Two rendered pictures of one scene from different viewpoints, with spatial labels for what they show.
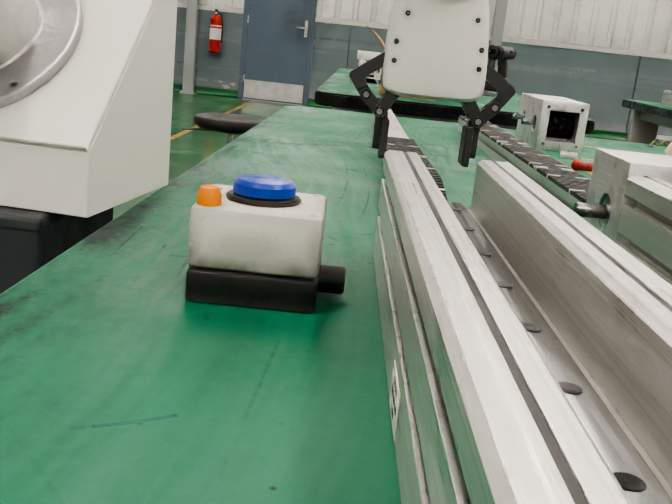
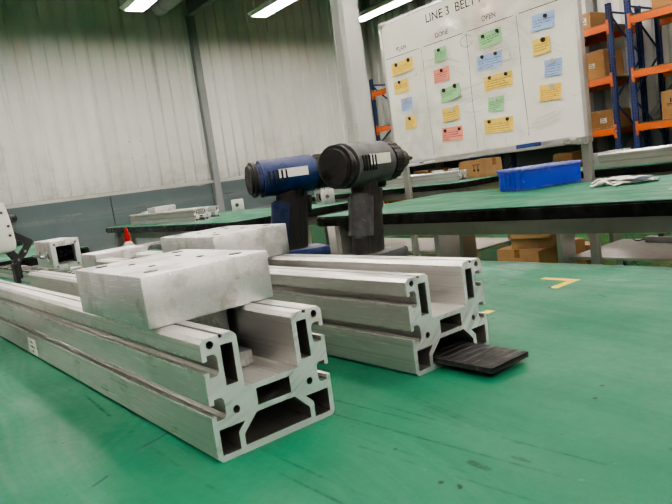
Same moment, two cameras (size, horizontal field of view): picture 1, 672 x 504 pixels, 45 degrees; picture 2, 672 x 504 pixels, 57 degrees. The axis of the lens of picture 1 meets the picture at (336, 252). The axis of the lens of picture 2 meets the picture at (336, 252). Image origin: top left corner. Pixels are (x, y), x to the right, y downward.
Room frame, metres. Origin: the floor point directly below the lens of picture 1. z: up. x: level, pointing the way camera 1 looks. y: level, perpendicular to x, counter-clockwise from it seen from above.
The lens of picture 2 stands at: (-0.55, 0.13, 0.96)
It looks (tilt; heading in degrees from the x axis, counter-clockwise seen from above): 7 degrees down; 323
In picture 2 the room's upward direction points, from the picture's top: 8 degrees counter-clockwise
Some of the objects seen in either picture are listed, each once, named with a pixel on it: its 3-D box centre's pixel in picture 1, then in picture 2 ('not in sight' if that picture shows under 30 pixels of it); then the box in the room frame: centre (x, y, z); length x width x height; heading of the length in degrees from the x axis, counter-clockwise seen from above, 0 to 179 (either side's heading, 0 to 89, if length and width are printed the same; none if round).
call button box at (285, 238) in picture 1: (273, 244); not in sight; (0.50, 0.04, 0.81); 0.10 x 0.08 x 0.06; 91
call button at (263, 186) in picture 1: (264, 193); not in sight; (0.50, 0.05, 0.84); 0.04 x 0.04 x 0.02
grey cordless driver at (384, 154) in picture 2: not in sight; (382, 217); (0.12, -0.47, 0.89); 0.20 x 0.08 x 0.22; 104
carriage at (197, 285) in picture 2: not in sight; (172, 297); (-0.03, -0.09, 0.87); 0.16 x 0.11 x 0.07; 1
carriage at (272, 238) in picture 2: not in sight; (224, 254); (0.23, -0.27, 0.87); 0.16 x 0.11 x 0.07; 1
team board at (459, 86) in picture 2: not in sight; (482, 152); (1.95, -3.02, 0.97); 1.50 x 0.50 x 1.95; 179
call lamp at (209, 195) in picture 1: (209, 194); not in sight; (0.47, 0.08, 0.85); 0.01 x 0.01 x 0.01
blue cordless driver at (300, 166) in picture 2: not in sight; (313, 220); (0.30, -0.48, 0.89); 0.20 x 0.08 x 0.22; 72
